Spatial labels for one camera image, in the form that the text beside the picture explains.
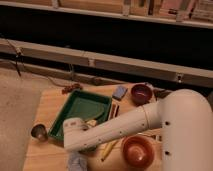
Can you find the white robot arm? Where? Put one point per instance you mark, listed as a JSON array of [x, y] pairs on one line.
[[184, 117]]

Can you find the red orange bowl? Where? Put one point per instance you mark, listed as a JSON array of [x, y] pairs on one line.
[[137, 152]]

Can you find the blue sponge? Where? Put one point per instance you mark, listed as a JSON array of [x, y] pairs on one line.
[[119, 93]]

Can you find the black marker pen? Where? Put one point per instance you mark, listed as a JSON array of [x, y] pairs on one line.
[[116, 110]]

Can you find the green plastic tray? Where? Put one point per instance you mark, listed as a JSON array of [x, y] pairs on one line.
[[83, 105]]

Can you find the green cucumber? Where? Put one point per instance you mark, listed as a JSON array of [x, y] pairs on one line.
[[93, 116]]

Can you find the dark red grapes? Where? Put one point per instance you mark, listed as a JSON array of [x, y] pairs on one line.
[[72, 87]]

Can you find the grey blue cloth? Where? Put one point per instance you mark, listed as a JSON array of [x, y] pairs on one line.
[[77, 162]]

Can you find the small metal cup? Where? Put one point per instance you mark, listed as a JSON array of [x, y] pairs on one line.
[[39, 132]]

